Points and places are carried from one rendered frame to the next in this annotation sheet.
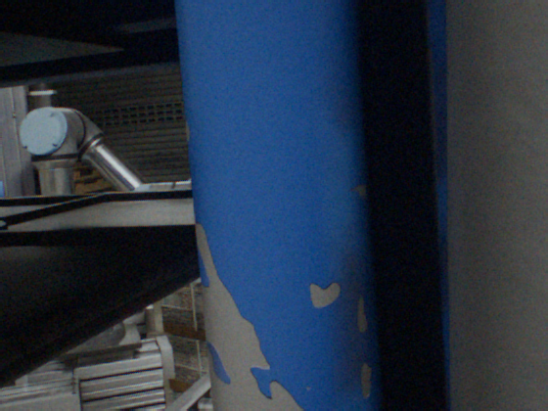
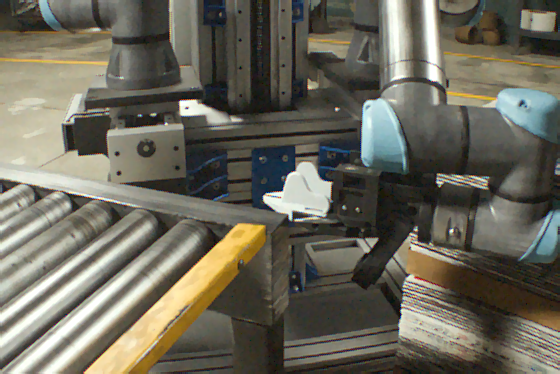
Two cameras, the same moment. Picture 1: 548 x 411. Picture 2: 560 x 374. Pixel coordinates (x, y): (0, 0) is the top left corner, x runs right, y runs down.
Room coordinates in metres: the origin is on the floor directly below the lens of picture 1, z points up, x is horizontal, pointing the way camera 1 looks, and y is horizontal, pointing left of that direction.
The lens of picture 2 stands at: (2.24, -0.62, 1.09)
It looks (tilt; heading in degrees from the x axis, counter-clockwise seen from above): 23 degrees down; 93
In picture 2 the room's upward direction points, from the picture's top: straight up
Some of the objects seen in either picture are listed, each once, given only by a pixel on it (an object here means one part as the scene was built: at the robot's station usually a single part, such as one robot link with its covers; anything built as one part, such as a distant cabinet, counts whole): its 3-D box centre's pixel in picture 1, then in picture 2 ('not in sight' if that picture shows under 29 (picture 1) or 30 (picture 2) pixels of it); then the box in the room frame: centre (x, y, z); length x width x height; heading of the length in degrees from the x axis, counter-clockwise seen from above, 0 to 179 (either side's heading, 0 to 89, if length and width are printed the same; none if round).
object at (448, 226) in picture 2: not in sight; (450, 217); (2.40, 0.01, 0.79); 0.08 x 0.05 x 0.08; 71
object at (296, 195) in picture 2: not in sight; (295, 194); (2.22, 0.05, 0.79); 0.09 x 0.03 x 0.06; 161
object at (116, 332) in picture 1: (97, 319); (141, 56); (1.90, 0.53, 0.87); 0.15 x 0.15 x 0.10
